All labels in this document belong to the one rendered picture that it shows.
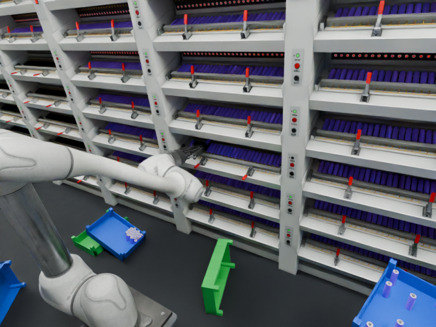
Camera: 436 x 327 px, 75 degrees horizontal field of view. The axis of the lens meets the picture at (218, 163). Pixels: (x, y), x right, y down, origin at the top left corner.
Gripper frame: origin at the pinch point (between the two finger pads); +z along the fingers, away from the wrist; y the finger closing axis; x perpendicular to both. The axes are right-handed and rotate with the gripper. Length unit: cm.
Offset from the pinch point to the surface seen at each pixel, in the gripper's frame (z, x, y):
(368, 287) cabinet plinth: 12, 57, -89
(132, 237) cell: -20, 60, 38
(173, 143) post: -4.3, -0.3, 14.7
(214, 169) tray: -3.6, 8.9, -11.1
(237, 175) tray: -3.0, 9.1, -23.9
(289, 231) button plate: 2, 34, -51
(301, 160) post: -5, -6, -54
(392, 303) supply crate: -26, 28, -95
